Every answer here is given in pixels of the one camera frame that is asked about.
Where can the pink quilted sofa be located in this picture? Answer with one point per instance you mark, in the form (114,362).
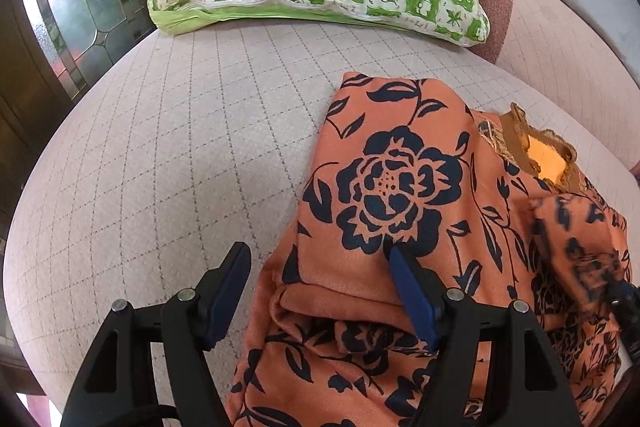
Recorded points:
(175,132)

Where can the wooden stained glass door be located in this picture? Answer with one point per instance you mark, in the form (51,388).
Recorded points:
(75,7)

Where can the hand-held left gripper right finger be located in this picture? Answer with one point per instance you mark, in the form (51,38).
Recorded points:
(412,292)

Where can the orange floral garment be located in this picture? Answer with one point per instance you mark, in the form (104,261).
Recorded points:
(390,167)

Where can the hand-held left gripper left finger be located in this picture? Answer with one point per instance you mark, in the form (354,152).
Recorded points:
(227,292)

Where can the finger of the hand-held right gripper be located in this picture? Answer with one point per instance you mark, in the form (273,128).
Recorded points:
(625,298)

